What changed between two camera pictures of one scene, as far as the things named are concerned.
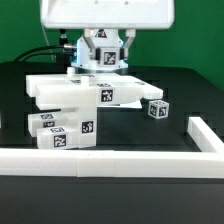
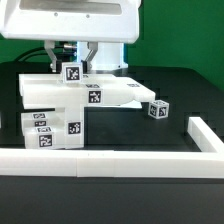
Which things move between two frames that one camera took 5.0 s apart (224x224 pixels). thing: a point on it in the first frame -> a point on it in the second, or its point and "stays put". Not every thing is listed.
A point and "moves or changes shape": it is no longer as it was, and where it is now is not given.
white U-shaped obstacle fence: [207, 163] stays put
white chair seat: [80, 124] moves or changes shape
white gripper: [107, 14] -> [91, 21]
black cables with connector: [63, 45] stays put
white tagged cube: [109, 56] moves or changes shape
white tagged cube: [158, 109] stays put
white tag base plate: [134, 104] stays put
